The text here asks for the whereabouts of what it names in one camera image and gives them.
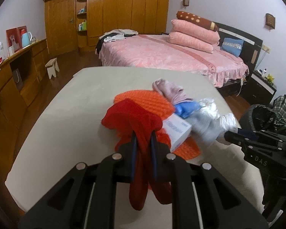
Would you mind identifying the blue cushion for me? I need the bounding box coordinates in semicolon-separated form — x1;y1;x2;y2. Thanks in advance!
221;38;244;57

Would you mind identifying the pink bed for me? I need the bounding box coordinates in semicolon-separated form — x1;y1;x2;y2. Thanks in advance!
98;35;250;88

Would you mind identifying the red knitted cloth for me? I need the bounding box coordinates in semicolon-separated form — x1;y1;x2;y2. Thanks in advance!
101;99;172;210

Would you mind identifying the pink sock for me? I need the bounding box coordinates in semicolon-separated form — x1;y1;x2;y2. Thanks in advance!
152;79;193;105

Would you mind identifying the upper pink pillow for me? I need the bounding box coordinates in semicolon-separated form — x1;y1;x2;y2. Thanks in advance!
171;19;220;44

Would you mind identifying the pink pillow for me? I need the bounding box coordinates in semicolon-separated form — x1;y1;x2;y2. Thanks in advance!
171;19;220;44
168;31;214;53

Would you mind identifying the wooden sideboard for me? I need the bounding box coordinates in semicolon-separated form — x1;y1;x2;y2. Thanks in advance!
0;39;49;129

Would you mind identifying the blue plastic bag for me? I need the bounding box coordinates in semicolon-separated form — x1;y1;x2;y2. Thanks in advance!
174;101;201;119

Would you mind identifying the light blue kettle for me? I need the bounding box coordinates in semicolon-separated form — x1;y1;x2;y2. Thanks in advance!
20;29;33;48

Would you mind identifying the clothes pile on bed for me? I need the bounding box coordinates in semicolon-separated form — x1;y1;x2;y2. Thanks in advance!
99;29;139;43

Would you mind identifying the white tissue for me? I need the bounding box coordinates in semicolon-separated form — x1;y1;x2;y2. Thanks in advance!
216;113;238;141

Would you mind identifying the lower pink pillow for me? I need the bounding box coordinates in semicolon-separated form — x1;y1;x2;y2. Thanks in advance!
168;31;214;53

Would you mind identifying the white medicine box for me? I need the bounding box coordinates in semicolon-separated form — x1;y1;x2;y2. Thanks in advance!
162;113;192;152

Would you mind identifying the orange bubble wrap sheet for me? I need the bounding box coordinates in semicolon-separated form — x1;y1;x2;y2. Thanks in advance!
113;90;201;160

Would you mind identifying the black white nightstand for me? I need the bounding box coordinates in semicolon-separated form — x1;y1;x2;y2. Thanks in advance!
241;71;277;106

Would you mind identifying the small white stool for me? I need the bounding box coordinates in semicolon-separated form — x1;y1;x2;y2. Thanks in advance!
45;58;60;79

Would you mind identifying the plaid bag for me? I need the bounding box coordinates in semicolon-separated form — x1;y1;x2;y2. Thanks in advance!
272;95;286;128

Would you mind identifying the brown dotted bolster pillow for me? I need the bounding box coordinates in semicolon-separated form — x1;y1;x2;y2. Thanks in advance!
176;11;219;31

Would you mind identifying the wooden wardrobe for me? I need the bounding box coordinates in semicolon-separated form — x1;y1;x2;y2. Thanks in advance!
44;0;169;56

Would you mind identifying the black trash bin with bag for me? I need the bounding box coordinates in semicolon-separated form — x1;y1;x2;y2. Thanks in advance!
239;104;286;135

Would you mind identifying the yellow plush toy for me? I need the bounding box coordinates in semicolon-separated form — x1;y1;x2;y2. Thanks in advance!
266;74;274;85

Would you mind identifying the grey sock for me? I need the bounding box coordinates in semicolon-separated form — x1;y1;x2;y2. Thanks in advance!
186;112;225;147

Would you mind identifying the red gift box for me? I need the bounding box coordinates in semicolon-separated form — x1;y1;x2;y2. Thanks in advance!
6;26;27;52

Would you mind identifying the brown wall lamp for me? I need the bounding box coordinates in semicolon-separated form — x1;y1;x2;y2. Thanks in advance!
182;0;190;7
265;13;275;30

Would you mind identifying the black headboard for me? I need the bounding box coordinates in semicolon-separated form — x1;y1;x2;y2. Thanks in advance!
214;22;264;71

